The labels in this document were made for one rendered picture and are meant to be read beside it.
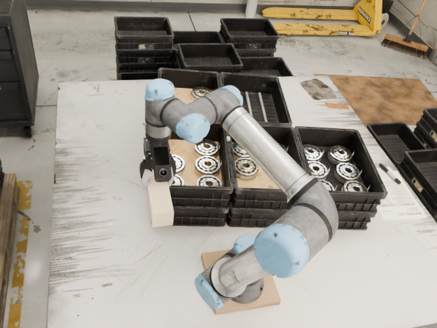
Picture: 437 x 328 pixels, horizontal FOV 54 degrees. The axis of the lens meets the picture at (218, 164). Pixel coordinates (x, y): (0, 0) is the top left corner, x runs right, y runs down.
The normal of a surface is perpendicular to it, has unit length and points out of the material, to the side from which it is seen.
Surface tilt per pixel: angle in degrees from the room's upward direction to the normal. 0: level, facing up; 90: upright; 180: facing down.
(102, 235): 0
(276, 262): 84
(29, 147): 0
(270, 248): 84
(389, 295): 0
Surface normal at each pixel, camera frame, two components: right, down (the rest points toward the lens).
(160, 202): 0.12, -0.72
